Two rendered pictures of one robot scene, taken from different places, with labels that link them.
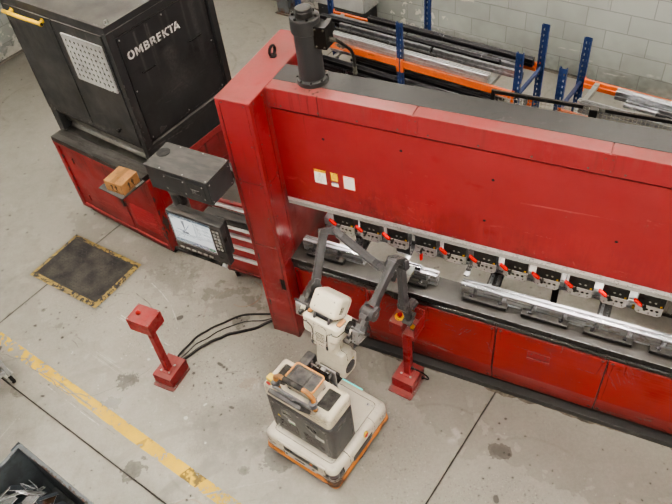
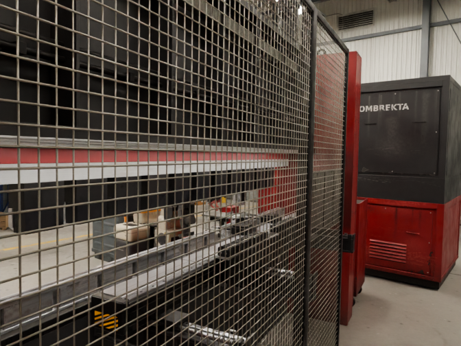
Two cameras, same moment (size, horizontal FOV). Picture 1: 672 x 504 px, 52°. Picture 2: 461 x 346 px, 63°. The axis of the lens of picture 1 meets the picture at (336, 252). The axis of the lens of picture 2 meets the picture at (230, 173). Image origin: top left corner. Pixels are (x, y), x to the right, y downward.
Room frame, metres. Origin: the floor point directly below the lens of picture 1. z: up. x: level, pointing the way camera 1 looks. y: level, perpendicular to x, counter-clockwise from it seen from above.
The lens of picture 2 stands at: (3.02, -3.13, 1.45)
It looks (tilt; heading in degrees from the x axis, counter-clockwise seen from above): 3 degrees down; 87
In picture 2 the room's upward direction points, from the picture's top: 1 degrees clockwise
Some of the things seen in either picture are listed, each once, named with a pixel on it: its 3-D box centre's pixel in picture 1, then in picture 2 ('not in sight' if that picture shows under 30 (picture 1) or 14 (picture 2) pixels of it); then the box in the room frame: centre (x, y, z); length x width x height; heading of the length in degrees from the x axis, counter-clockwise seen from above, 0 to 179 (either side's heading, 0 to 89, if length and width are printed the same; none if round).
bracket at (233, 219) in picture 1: (223, 225); not in sight; (3.68, 0.79, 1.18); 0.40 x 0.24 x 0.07; 59
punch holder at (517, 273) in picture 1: (517, 266); (176, 188); (2.85, -1.13, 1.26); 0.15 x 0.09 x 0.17; 59
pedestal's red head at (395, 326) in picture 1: (406, 320); not in sight; (2.92, -0.42, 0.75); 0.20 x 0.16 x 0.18; 52
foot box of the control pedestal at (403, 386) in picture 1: (406, 378); not in sight; (2.90, -0.40, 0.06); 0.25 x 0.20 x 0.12; 142
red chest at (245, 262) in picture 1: (258, 228); (336, 248); (4.32, 0.64, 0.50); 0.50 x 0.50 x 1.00; 59
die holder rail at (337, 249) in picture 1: (334, 249); (270, 216); (3.53, 0.01, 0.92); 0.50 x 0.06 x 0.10; 59
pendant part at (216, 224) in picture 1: (202, 232); not in sight; (3.38, 0.87, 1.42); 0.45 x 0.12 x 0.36; 56
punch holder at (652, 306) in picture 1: (651, 300); (37, 205); (2.43, -1.81, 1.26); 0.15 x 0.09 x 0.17; 59
